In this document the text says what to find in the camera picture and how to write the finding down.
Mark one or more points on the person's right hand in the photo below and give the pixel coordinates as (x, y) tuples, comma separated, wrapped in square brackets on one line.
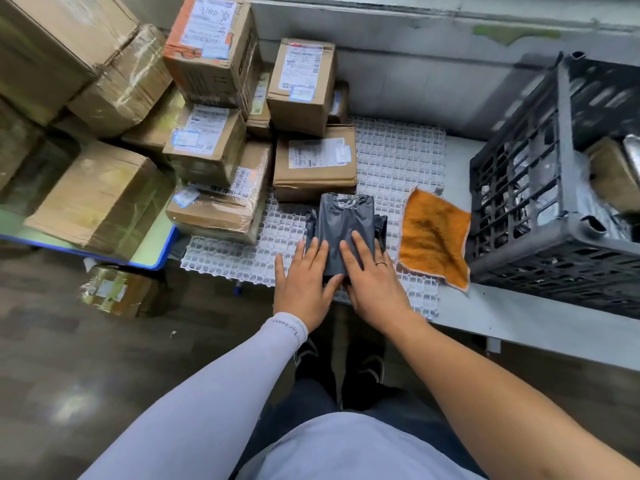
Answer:
[(377, 294)]

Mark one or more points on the person's left hand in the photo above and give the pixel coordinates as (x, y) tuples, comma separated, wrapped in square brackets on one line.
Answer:
[(300, 294)]

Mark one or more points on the person's left thumb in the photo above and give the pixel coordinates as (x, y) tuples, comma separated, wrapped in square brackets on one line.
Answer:
[(335, 286)]

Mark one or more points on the person's right thumb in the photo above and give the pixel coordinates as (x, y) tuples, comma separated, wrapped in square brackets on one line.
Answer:
[(351, 289)]

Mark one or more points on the person's left middle finger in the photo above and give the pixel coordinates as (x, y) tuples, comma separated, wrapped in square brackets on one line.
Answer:
[(312, 255)]

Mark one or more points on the person's left little finger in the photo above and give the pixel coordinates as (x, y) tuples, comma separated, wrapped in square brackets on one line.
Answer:
[(279, 271)]

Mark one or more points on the person's right middle finger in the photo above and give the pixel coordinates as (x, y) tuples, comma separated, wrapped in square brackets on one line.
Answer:
[(363, 248)]

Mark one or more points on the black plastic parcel bag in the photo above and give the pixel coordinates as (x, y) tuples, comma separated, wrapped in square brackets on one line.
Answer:
[(345, 219)]

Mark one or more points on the person's right forearm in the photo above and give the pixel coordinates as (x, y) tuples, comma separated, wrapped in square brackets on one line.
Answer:
[(500, 409)]

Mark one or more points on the person's left forearm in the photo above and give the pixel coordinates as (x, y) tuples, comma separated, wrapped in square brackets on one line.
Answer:
[(200, 409)]

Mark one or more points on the orange cloth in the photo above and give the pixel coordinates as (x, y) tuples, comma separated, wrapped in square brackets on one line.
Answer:
[(432, 239)]

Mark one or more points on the black shoe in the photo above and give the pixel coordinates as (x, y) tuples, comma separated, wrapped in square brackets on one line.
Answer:
[(365, 377), (312, 362)]

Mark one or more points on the white plastic grid mat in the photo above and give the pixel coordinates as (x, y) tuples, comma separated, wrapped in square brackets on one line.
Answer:
[(395, 154)]

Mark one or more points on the blue jeans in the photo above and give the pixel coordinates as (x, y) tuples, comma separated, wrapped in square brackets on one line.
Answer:
[(305, 404)]

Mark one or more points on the green table with blue edge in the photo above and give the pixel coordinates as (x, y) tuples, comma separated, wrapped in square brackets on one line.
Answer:
[(155, 252)]

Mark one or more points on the grey shirt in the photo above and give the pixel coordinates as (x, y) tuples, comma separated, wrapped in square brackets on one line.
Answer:
[(360, 452)]

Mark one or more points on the small taped cardboard parcel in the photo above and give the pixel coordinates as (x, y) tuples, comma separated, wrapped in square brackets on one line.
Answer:
[(117, 290)]

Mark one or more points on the dark grey plastic crate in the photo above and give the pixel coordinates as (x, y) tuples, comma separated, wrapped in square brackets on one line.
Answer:
[(530, 194)]

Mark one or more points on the pile of cardboard parcel boxes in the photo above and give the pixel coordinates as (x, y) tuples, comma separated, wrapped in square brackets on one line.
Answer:
[(210, 59)]

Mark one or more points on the brown cardboard box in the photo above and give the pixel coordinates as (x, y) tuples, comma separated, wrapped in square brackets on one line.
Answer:
[(612, 174)]

